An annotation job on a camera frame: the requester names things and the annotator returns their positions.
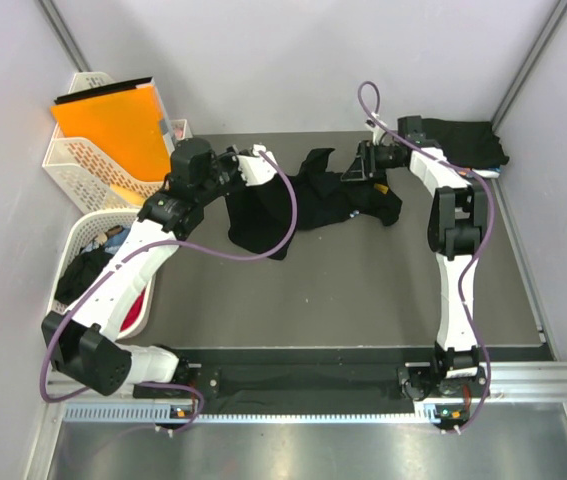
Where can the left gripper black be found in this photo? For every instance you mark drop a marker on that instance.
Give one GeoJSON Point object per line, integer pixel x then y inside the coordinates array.
{"type": "Point", "coordinates": [230, 157]}

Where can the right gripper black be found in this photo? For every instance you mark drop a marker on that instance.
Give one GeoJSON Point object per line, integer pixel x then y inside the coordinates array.
{"type": "Point", "coordinates": [363, 161]}

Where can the black t shirt flower print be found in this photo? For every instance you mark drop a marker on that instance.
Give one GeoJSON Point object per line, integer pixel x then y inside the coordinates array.
{"type": "Point", "coordinates": [260, 216]}

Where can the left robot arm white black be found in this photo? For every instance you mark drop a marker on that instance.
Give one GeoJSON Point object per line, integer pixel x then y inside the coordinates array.
{"type": "Point", "coordinates": [81, 342]}

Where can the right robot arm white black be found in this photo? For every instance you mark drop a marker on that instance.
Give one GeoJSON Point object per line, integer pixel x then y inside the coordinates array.
{"type": "Point", "coordinates": [458, 224]}

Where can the folded black t shirt stack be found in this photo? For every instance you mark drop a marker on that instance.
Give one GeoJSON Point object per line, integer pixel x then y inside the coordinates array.
{"type": "Point", "coordinates": [469, 144]}

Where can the orange folder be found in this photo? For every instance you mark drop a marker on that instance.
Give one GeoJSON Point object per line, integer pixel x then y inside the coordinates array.
{"type": "Point", "coordinates": [131, 127]}

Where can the black folder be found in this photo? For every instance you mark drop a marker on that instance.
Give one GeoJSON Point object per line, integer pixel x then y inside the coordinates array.
{"type": "Point", "coordinates": [103, 90]}

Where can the blue garment in basket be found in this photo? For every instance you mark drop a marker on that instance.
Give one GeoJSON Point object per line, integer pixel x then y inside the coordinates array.
{"type": "Point", "coordinates": [109, 241]}

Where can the white perforated file organizer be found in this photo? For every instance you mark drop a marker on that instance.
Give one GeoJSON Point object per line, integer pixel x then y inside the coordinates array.
{"type": "Point", "coordinates": [84, 172]}

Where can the white oval laundry basket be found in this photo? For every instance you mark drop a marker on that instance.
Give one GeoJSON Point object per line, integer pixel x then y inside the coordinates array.
{"type": "Point", "coordinates": [80, 234]}

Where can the red garment in basket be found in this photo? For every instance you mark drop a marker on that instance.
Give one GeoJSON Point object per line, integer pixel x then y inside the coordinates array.
{"type": "Point", "coordinates": [134, 313]}

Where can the black garment in basket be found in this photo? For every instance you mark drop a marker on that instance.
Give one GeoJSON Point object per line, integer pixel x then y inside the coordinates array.
{"type": "Point", "coordinates": [80, 274]}

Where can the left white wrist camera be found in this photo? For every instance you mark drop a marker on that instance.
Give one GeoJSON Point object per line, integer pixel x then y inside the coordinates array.
{"type": "Point", "coordinates": [258, 167]}

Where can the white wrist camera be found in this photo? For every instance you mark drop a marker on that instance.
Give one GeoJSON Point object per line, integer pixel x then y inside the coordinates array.
{"type": "Point", "coordinates": [377, 128]}
{"type": "Point", "coordinates": [258, 167]}

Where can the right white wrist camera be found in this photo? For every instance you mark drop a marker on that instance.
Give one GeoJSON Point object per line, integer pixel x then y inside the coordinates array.
{"type": "Point", "coordinates": [377, 128]}

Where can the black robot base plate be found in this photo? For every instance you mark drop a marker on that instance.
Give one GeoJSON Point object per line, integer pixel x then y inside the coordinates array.
{"type": "Point", "coordinates": [305, 381]}

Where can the aluminium frame rail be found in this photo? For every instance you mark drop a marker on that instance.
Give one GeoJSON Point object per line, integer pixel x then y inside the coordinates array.
{"type": "Point", "coordinates": [535, 383]}

